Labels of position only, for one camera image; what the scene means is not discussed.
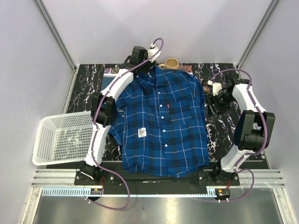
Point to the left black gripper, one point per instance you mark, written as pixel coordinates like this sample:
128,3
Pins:
149,65

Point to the tan ceramic mug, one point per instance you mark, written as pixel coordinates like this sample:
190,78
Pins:
170,63

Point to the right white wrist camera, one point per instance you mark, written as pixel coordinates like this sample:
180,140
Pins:
214,87

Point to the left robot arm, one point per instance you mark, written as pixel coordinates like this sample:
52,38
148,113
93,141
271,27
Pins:
104,112

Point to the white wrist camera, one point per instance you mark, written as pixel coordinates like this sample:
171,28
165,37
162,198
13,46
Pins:
214,87
153,53

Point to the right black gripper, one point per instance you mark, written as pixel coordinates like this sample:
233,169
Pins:
211,99

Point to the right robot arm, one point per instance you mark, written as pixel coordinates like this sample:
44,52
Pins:
253,131

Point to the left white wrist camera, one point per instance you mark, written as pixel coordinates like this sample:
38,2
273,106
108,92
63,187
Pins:
153,53

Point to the blue patterned placemat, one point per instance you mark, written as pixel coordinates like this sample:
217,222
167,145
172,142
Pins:
111,70

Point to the white plastic basket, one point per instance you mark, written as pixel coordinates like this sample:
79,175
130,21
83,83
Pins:
62,138

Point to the blue plaid shirt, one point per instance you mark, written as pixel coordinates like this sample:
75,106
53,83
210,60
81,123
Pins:
161,124

